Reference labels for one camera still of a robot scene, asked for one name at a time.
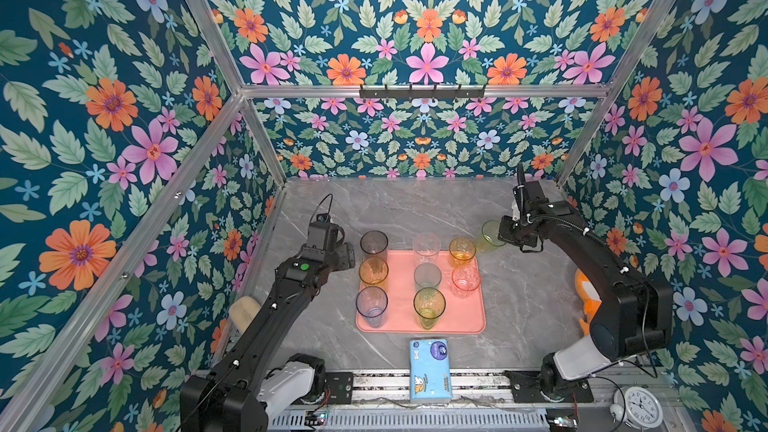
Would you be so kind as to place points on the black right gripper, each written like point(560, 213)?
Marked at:
point(504, 233)

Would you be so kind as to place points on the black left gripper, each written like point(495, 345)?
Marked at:
point(346, 251)

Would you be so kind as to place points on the dark grey tall glass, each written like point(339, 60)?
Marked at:
point(374, 243)

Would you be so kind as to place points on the amber tall glass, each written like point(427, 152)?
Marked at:
point(374, 272)

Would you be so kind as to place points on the blue-grey tall glass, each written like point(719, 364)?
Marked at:
point(372, 304)

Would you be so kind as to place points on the yellow short glass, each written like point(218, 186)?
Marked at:
point(462, 251)

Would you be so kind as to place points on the pink short glass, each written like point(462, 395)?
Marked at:
point(465, 279)

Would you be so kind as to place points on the clear tall glass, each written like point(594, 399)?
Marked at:
point(426, 248)

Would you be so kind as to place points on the teal tall glass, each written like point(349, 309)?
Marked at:
point(427, 275)

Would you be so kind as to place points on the light green tall glass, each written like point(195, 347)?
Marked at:
point(429, 304)

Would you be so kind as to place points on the pink plastic tray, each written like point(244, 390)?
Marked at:
point(464, 313)

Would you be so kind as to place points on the green short glass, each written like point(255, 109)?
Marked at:
point(488, 238)

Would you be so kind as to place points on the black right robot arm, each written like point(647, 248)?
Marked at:
point(635, 314)

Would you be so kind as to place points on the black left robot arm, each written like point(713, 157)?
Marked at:
point(226, 399)

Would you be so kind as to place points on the orange plush toy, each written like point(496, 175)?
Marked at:
point(590, 299)

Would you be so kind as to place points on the beige sponge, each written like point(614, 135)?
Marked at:
point(243, 311)

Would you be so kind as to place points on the blue tissue pack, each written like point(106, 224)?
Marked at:
point(430, 374)

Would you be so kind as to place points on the white alarm clock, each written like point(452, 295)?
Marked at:
point(636, 407)

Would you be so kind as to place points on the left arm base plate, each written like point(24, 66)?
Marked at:
point(329, 388)

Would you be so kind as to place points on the black hook rail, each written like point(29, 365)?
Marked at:
point(408, 92)

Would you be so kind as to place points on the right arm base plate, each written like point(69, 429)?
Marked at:
point(526, 387)

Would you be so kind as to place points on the white ribbed cable duct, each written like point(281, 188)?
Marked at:
point(411, 420)

